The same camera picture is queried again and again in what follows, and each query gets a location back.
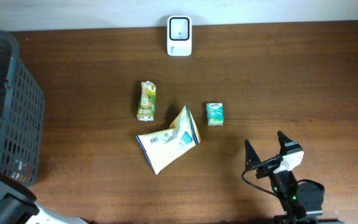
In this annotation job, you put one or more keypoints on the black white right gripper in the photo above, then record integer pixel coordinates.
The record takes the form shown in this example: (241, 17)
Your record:
(252, 159)

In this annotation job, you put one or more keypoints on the yellow white snack bag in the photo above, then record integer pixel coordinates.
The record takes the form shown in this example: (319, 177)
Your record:
(162, 147)

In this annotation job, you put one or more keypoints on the green white juice carton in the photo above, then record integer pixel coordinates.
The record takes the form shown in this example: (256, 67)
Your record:
(147, 102)

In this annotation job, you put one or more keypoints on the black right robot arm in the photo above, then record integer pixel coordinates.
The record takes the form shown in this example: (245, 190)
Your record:
(302, 199)

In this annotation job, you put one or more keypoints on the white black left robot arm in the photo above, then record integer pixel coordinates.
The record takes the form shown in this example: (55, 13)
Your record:
(19, 205)

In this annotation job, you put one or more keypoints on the white barcode scanner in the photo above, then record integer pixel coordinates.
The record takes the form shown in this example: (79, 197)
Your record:
(179, 36)

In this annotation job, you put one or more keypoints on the small green tissue pack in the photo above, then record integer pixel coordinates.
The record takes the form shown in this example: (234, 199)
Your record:
(215, 114)

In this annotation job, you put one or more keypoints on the colourful items inside basket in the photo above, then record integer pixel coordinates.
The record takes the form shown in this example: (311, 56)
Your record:
(21, 172)

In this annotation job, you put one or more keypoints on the dark grey plastic basket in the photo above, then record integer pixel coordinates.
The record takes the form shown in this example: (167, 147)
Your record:
(22, 109)

